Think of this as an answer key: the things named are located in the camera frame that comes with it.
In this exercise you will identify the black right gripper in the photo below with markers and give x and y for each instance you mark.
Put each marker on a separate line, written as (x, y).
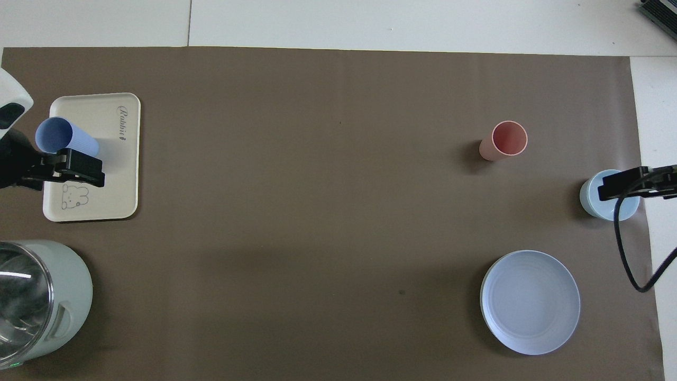
(664, 182)

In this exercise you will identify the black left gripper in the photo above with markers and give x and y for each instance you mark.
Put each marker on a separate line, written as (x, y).
(16, 164)

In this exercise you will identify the blue ribbed cup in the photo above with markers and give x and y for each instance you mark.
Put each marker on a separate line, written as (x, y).
(55, 135)

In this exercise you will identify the pink cup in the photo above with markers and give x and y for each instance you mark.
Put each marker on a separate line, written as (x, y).
(510, 138)

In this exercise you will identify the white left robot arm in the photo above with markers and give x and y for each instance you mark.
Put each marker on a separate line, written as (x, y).
(13, 92)

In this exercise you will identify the cream rabbit print tray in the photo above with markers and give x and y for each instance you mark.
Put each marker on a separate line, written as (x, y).
(116, 180)

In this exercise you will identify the light blue bowl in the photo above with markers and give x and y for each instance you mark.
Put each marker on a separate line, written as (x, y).
(592, 203)

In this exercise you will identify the green electric cooking pot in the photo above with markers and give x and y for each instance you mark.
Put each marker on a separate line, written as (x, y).
(74, 286)

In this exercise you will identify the pale blue plate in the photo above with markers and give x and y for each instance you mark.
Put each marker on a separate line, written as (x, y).
(529, 301)

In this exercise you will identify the grey ribbed device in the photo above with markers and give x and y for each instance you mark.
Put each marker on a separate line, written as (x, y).
(661, 13)

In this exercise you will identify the brown paper table mat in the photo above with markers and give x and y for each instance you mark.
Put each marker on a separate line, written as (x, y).
(317, 211)

